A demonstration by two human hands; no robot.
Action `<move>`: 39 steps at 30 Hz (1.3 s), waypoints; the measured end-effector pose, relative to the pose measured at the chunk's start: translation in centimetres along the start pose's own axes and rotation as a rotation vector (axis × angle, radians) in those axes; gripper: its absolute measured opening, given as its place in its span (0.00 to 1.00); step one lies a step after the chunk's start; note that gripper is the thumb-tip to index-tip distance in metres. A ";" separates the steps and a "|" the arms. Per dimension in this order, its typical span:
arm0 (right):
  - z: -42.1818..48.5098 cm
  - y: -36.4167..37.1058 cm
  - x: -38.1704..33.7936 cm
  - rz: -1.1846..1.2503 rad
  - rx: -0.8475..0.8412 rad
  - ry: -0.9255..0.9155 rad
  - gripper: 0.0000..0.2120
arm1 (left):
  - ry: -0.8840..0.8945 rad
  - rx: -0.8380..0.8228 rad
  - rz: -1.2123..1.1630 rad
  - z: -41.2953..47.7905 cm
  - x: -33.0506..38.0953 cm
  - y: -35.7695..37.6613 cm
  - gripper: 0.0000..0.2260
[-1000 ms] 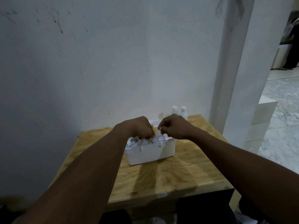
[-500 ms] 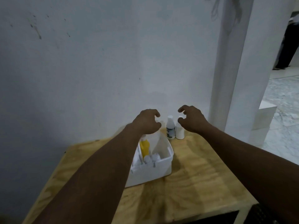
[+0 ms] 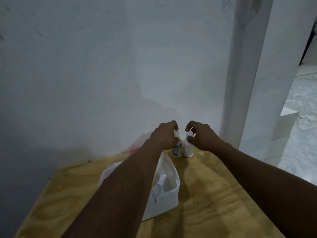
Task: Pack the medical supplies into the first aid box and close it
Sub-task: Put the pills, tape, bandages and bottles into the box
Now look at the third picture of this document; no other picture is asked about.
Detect person's left hand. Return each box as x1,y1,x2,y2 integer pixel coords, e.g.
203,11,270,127
148,120,179,151

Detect person's right hand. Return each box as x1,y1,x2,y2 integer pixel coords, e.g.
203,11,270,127
185,120,224,152

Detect plain white bottle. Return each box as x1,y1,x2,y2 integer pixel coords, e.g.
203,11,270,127
183,131,195,158

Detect white bottle with green label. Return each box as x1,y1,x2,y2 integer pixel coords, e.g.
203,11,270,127
172,130,183,158

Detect person's right forearm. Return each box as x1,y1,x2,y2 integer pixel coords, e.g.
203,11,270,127
215,142,317,238

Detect person's left forearm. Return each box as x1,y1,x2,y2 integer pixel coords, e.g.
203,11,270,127
61,141,165,238

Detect clear packet with red part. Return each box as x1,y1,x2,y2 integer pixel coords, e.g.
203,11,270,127
121,131,155,157

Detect white plastic spoon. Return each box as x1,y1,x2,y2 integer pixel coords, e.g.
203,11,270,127
152,174,169,203

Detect white plastic storage box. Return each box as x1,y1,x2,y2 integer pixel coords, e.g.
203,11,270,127
99,151,181,221

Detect white block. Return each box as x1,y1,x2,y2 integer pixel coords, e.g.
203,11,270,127
270,106,299,141

